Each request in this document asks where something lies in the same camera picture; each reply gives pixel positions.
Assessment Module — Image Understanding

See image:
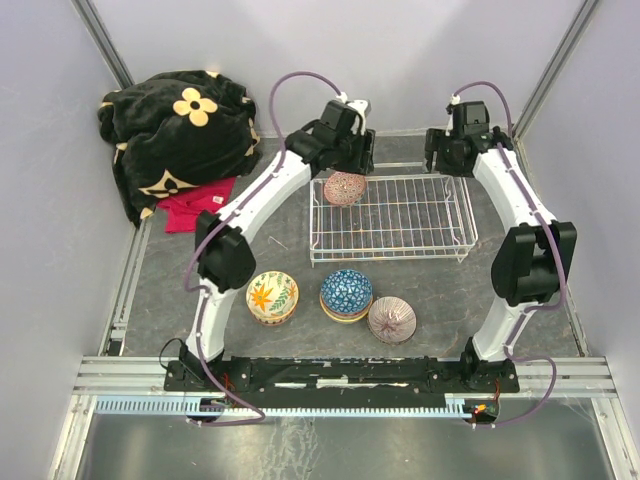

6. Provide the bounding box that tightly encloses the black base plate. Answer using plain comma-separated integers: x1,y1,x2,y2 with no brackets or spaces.
163,354,521,409

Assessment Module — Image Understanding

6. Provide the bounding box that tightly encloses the red patterned bowl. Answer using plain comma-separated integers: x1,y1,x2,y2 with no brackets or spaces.
323,172,366,206

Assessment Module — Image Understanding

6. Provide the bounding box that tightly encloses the blue triangle patterned bowl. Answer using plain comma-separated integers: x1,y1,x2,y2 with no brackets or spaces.
320,269,373,315

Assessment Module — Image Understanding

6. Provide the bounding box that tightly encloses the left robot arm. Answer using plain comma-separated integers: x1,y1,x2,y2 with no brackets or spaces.
179,95,375,390

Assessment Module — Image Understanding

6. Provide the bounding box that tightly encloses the black floral fleece blanket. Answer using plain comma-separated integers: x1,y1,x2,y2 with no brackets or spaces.
97,70,261,225

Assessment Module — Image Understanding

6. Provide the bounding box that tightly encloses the purple striped bowl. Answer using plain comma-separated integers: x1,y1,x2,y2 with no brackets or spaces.
367,296,417,345

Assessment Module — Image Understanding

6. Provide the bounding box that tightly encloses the aluminium frame rail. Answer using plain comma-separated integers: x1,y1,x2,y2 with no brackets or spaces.
73,357,616,420

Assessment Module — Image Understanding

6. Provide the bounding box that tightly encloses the white wire dish rack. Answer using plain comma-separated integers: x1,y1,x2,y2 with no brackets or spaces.
309,162,478,265

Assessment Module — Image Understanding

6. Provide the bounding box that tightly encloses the red cloth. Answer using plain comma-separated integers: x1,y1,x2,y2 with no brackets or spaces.
158,177,236,234

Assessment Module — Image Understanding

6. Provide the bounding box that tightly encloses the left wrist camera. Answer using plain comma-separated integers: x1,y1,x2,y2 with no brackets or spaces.
336,92,371,135

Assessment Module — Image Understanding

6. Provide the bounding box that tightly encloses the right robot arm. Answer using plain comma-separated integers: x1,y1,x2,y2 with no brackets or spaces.
424,96,577,391

